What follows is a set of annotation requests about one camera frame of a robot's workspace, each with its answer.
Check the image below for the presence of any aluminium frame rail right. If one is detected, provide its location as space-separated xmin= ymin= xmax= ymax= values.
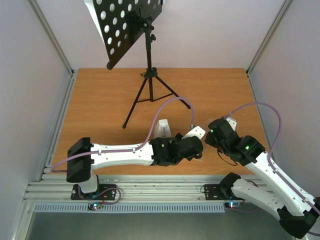
xmin=246 ymin=0 xmax=296 ymax=106

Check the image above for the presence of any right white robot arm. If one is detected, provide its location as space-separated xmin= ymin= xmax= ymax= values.
xmin=205 ymin=117 xmax=320 ymax=239

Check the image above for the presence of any white sheet paper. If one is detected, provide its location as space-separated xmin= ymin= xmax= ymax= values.
xmin=84 ymin=0 xmax=105 ymax=44

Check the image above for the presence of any aluminium frame rail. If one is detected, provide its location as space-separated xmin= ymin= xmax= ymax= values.
xmin=28 ymin=0 xmax=77 ymax=176
xmin=246 ymin=0 xmax=296 ymax=106

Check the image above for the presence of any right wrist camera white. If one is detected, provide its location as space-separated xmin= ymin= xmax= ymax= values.
xmin=226 ymin=117 xmax=237 ymax=131

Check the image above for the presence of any aluminium front rail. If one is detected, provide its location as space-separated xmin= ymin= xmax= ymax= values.
xmin=23 ymin=174 xmax=276 ymax=203

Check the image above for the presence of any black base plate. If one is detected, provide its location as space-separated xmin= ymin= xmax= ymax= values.
xmin=70 ymin=184 xmax=118 ymax=201
xmin=200 ymin=184 xmax=243 ymax=201

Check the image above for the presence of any aluminium frame rail left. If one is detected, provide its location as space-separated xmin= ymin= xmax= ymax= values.
xmin=28 ymin=0 xmax=77 ymax=176

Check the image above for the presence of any black tripod music stand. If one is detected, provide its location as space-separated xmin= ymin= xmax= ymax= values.
xmin=94 ymin=0 xmax=191 ymax=128

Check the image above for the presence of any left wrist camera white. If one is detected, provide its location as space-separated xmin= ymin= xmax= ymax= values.
xmin=182 ymin=126 xmax=206 ymax=140

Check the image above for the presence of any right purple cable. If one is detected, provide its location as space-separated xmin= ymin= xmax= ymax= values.
xmin=223 ymin=101 xmax=320 ymax=237

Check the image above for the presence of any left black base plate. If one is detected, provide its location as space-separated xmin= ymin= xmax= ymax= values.
xmin=70 ymin=184 xmax=118 ymax=201

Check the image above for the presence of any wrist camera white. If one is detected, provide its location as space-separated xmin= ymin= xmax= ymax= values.
xmin=226 ymin=117 xmax=237 ymax=131
xmin=182 ymin=126 xmax=206 ymax=140

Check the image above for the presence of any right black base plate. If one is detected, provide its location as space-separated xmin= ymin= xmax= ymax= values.
xmin=200 ymin=184 xmax=243 ymax=201

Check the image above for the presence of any grey slotted cable duct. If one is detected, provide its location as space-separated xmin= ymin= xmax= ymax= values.
xmin=34 ymin=202 xmax=225 ymax=214

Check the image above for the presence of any white metronome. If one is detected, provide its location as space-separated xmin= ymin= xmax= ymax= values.
xmin=153 ymin=119 xmax=172 ymax=139

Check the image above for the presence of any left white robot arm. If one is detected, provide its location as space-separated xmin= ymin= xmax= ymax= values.
xmin=66 ymin=128 xmax=204 ymax=199

